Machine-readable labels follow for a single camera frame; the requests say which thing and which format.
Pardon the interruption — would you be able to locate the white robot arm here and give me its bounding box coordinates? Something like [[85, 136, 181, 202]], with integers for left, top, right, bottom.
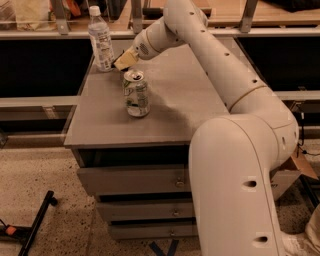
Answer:
[[116, 0, 299, 256]]

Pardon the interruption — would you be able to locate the clear plastic water bottle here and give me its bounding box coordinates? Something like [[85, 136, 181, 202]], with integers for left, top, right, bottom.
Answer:
[[88, 6, 114, 72]]

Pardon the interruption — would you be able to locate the green white soda can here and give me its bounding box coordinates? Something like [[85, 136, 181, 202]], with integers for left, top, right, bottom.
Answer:
[[122, 69, 150, 118]]

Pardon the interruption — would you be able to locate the grey drawer cabinet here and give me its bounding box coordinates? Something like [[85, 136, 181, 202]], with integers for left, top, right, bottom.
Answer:
[[64, 46, 227, 228]]

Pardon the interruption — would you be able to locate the top grey drawer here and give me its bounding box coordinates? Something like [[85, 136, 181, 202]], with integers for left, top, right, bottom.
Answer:
[[77, 165, 191, 196]]

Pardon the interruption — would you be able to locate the grey drawer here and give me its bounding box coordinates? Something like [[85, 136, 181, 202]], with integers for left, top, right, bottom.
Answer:
[[108, 221, 198, 240], [77, 165, 191, 196], [97, 199, 194, 222]]

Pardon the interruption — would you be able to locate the middle grey drawer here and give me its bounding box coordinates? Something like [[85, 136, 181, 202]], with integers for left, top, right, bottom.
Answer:
[[97, 199, 194, 222]]

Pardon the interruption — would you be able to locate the bottom grey drawer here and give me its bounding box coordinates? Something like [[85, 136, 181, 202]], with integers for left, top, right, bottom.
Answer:
[[108, 221, 198, 240]]

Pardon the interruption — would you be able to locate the white cardboard box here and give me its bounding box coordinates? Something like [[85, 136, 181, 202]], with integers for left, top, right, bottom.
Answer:
[[270, 149, 319, 201]]

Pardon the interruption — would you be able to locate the black stand with orange clip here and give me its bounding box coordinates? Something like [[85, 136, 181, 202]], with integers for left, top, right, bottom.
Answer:
[[0, 190, 58, 256]]

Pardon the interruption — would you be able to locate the white shoe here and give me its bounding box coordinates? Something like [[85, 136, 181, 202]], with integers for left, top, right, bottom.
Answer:
[[282, 205, 320, 256]]

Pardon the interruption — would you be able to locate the metal shelf frame rail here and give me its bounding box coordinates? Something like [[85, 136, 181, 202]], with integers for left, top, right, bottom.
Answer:
[[0, 27, 320, 42]]

